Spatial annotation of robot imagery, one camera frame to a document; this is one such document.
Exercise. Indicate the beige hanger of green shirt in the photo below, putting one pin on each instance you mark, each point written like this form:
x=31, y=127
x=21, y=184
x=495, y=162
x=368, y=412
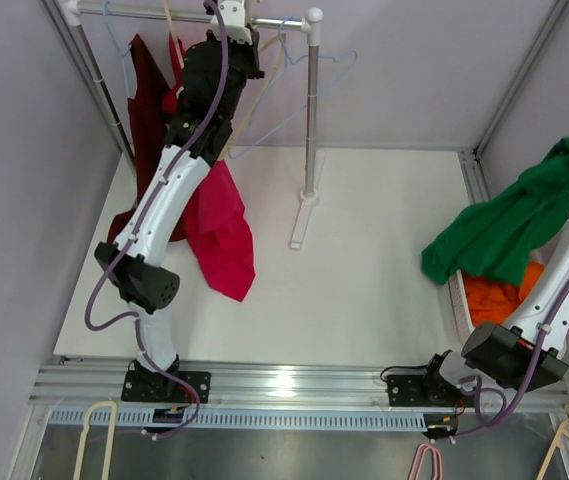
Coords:
x=259, y=90

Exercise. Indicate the white laundry basket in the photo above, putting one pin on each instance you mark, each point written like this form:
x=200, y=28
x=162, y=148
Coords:
x=460, y=305

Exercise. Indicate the green t-shirt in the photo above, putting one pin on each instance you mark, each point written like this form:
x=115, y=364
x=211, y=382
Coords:
x=494, y=239

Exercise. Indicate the beige hanger of pink shirt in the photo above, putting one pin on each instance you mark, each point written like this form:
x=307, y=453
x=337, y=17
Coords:
x=173, y=31

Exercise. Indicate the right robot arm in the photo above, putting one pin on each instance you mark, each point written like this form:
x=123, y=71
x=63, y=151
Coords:
x=522, y=354

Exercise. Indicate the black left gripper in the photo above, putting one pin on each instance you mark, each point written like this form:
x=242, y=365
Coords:
x=250, y=52

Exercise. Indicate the orange t-shirt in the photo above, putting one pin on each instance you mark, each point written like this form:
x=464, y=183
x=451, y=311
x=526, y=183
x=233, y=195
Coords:
x=493, y=302

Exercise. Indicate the pink t-shirt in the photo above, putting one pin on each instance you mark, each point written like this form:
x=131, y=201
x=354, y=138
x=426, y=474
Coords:
x=214, y=226

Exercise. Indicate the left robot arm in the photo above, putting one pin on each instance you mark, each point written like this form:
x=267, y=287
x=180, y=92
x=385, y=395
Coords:
x=185, y=193

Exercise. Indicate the white metal clothes rack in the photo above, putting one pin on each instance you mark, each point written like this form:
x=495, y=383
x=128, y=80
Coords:
x=310, y=25

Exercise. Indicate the slotted cable duct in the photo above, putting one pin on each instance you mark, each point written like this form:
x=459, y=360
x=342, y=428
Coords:
x=261, y=419

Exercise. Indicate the blue hanger of maroon shirt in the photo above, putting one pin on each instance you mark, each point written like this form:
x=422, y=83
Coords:
x=123, y=52

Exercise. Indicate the pink hanger bottom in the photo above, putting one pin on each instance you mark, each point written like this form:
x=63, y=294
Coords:
x=426, y=455

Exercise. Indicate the aluminium mounting rail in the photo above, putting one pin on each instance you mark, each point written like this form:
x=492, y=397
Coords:
x=233, y=385

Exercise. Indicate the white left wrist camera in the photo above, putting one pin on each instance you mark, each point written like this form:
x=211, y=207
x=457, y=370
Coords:
x=230, y=19

